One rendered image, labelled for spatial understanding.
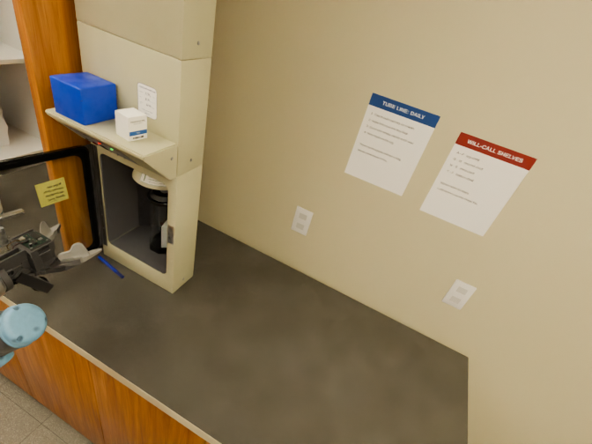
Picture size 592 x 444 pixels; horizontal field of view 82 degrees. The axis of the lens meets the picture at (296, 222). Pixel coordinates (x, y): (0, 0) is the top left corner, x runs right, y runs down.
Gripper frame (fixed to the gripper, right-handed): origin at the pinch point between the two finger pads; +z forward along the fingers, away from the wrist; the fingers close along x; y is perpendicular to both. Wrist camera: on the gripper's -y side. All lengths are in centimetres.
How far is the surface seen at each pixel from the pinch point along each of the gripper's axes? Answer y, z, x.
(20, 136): -34, 54, 120
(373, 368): -32, 32, -86
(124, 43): 45, 21, 3
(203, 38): 50, 29, -14
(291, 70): 41, 64, -22
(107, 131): 26.6, 12.1, 0.2
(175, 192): 11.3, 20.0, -13.7
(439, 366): -33, 47, -107
